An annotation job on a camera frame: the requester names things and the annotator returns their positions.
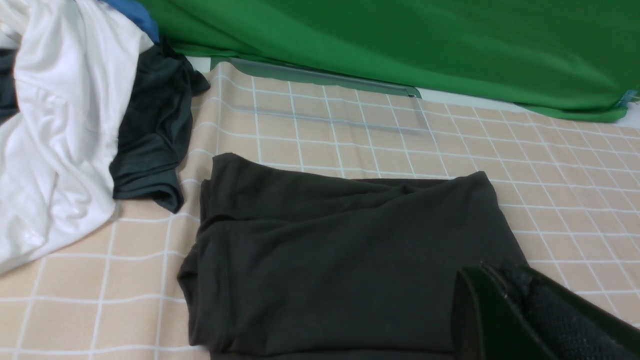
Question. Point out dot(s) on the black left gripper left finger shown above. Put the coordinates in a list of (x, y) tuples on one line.
[(486, 325)]

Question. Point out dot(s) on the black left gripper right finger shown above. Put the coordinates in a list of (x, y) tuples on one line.
[(566, 325)]

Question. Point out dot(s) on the dark gray long-sleeve shirt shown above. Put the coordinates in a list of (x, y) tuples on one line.
[(290, 265)]

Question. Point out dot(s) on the beige checkered tablecloth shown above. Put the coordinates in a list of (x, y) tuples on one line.
[(569, 189)]

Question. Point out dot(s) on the teal binder clip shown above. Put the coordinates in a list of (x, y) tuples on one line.
[(631, 96)]

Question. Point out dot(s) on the green backdrop cloth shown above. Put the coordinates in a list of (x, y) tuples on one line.
[(569, 59)]

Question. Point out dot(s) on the dark teal garment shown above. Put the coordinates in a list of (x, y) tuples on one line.
[(155, 132)]

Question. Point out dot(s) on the blue garment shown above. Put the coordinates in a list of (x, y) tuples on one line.
[(138, 14)]

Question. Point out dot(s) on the white garment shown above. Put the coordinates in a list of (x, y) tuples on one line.
[(74, 72)]

